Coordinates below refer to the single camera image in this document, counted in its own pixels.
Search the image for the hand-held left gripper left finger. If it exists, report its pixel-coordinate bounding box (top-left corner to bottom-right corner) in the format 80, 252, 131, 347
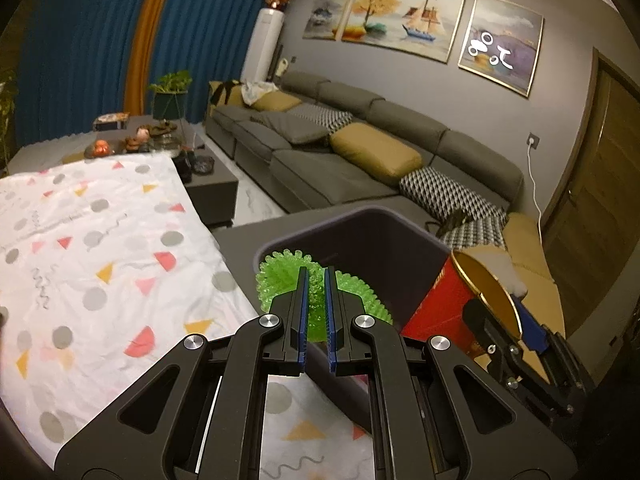
55, 267, 307, 480

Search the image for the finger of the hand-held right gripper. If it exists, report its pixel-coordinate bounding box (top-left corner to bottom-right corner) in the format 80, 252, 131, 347
462, 300, 526, 377
512, 299, 561, 357

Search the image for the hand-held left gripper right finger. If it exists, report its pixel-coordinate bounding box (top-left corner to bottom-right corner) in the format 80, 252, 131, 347
325, 267, 583, 480

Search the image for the red paper cup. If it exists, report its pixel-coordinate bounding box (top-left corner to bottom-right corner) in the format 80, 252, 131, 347
400, 250, 523, 361

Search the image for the green spiky ring toy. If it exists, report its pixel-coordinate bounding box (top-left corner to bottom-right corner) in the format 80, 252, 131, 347
255, 249, 393, 343

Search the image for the grey trash bin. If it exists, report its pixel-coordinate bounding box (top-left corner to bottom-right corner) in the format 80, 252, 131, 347
248, 205, 453, 436

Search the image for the white crumpled tissue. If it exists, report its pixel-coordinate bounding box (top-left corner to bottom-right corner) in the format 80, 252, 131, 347
472, 250, 529, 296

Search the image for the flat yellow cushion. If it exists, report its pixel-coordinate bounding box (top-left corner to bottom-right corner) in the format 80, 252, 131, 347
470, 212, 567, 376

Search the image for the large patterned cushion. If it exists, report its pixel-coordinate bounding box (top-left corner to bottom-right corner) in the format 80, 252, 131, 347
399, 167, 508, 226

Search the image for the wooden door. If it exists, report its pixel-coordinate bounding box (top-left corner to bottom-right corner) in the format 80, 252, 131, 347
542, 47, 640, 386

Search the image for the dark grey coffee table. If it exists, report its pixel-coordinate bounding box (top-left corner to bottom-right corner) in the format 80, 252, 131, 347
10, 115, 238, 228

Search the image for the large yellow cushion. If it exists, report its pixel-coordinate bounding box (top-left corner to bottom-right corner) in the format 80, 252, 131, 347
330, 122, 423, 186

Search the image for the grey cushion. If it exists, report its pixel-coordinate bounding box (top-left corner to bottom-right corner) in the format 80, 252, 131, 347
252, 110, 330, 143

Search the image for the grey sofa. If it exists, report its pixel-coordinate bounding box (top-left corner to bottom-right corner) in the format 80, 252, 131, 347
205, 71, 566, 346

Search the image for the small patterned cushion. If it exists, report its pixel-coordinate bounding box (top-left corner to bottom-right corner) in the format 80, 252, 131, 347
290, 105, 353, 133

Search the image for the printed tablecloth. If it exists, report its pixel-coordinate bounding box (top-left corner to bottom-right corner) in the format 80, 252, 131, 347
0, 152, 373, 480

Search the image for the small yellow cushion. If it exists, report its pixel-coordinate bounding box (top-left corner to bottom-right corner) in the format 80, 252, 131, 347
252, 92, 303, 113

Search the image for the white cloth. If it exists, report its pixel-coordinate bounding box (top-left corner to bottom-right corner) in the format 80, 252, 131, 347
242, 81, 278, 106

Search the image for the black cloth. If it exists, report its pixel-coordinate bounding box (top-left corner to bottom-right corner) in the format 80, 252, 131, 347
210, 80, 246, 107

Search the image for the brown figurine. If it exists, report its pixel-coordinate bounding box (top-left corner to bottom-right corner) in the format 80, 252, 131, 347
125, 127, 151, 153

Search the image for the potted plant on stand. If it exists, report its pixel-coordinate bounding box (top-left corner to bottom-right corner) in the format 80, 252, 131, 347
147, 70, 193, 122

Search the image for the patterned box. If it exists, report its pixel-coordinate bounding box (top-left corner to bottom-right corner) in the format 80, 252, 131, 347
92, 112, 131, 131

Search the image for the white standing air conditioner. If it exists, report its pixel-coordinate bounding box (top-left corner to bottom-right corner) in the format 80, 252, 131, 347
241, 8, 285, 83

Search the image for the purple framed painting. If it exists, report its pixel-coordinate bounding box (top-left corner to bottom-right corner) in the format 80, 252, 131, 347
458, 0, 545, 97

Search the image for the small landscape painting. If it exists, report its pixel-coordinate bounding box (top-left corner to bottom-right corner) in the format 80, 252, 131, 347
302, 0, 356, 41

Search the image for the large sailboat painting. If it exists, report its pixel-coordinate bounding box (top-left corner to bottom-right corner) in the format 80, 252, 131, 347
341, 0, 467, 63

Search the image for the blue curtain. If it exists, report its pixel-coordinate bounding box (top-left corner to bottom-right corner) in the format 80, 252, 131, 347
15, 0, 151, 131
155, 0, 296, 123

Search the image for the orange curtain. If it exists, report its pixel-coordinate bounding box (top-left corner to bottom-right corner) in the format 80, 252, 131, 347
124, 0, 181, 116

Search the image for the trailing potted plant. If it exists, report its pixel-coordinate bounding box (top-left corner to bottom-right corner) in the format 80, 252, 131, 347
0, 75, 18, 171

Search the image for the white cable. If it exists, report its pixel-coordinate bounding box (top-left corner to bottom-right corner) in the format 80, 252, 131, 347
525, 142, 544, 231

